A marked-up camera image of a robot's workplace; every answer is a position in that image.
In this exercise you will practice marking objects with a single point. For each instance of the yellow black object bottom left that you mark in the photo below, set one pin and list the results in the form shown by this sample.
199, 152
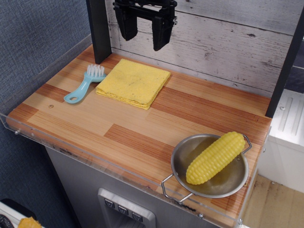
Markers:
24, 223

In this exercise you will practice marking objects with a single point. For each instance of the grey toy fridge cabinet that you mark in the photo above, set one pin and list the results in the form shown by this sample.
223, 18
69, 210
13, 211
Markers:
106, 196

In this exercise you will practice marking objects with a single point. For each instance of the clear acrylic edge guard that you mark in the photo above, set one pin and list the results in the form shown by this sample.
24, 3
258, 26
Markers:
216, 85

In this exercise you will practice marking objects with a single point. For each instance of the black left vertical post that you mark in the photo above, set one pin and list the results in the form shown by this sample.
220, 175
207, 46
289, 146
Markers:
99, 29

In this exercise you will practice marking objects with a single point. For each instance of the yellow plastic corn cob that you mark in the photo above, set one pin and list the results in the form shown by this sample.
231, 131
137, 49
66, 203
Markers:
215, 158

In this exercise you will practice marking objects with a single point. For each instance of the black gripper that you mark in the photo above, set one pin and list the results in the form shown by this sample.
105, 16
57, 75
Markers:
160, 12

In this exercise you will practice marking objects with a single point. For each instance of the black right vertical post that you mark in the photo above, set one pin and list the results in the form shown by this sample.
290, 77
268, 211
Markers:
287, 66

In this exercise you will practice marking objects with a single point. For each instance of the black vertical post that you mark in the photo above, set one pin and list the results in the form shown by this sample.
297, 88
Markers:
99, 29
287, 66

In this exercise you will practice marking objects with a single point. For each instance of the light blue dish brush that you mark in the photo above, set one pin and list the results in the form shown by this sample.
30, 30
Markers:
93, 74

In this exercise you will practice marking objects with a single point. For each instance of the small metal pot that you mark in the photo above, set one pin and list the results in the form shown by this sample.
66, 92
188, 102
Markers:
227, 182

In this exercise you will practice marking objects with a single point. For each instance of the white toy sink unit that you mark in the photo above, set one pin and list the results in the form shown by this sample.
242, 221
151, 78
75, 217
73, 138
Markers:
282, 158

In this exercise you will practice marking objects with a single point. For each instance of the yellow cloth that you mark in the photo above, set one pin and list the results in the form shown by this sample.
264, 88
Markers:
133, 83

